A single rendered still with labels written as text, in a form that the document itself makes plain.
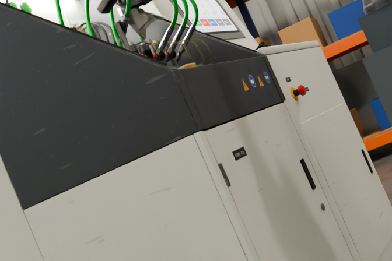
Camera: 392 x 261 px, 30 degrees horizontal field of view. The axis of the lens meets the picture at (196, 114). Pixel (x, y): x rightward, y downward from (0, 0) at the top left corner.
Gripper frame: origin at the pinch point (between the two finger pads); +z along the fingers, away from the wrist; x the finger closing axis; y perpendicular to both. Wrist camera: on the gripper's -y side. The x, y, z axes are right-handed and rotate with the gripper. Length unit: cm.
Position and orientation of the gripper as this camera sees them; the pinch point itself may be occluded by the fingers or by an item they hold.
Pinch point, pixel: (141, 35)
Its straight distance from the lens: 218.2
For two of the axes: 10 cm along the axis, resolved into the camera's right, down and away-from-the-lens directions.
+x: 4.1, -1.3, 9.0
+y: 8.2, -3.8, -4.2
